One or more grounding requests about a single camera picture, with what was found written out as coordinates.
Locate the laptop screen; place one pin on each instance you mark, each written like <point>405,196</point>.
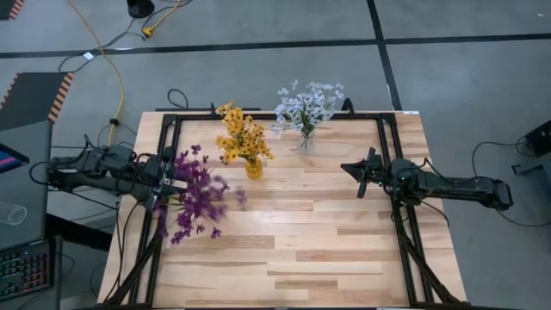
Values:
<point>10,158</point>

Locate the black frame bracket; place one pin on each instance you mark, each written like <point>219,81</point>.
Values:
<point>348,105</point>

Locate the black mat orange striped edge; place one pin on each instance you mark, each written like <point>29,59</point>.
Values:
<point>30,99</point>
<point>6,6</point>

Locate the black aluminium table frame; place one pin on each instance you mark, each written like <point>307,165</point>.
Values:
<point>258,116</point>

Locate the black equipment box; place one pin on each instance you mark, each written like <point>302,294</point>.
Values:
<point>538,138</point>

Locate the yellow glass bottle vase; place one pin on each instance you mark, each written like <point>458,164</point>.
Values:
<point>254,169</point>

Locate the black backlit keyboard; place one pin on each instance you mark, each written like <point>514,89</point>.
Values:
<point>23,269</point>

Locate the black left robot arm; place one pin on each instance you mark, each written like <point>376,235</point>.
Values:
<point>94,172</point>

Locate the clear glass vase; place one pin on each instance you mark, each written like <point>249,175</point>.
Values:
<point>307,142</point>

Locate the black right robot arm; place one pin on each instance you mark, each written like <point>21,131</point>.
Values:
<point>456,187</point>

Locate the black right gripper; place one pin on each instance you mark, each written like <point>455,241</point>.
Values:
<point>381,172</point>

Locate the black mounting bar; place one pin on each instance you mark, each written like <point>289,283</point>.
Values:
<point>189,109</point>

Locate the black round stand base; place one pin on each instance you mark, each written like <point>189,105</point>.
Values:
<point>140,8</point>

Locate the grey desk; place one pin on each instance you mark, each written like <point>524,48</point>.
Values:
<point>26,206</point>

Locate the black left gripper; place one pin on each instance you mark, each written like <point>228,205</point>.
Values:
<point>157,172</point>

